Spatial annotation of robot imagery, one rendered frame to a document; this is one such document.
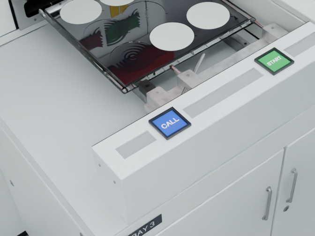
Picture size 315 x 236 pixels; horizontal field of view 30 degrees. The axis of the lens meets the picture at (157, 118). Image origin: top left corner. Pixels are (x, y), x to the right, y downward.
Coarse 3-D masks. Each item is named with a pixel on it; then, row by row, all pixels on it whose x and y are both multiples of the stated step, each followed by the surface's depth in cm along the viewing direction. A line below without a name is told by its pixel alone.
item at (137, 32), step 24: (96, 0) 143; (144, 0) 142; (168, 0) 142; (192, 0) 141; (216, 0) 141; (72, 24) 137; (96, 24) 137; (120, 24) 136; (144, 24) 136; (96, 48) 131; (120, 48) 131; (144, 48) 130; (192, 48) 129; (120, 72) 125; (144, 72) 125
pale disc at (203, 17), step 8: (192, 8) 139; (200, 8) 139; (208, 8) 139; (216, 8) 138; (224, 8) 138; (192, 16) 137; (200, 16) 137; (208, 16) 137; (216, 16) 136; (224, 16) 136; (192, 24) 135; (200, 24) 135; (208, 24) 135; (216, 24) 135; (224, 24) 134
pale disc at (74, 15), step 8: (72, 0) 144; (80, 0) 144; (88, 0) 143; (64, 8) 142; (72, 8) 142; (80, 8) 141; (88, 8) 141; (96, 8) 141; (64, 16) 140; (72, 16) 139; (80, 16) 139; (88, 16) 139; (96, 16) 139
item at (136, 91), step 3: (138, 87) 129; (132, 90) 132; (135, 90) 131; (138, 90) 129; (135, 93) 131; (138, 93) 130; (141, 93) 129; (138, 96) 131; (141, 96) 130; (144, 96) 128; (141, 99) 130; (144, 99) 129; (144, 102) 130
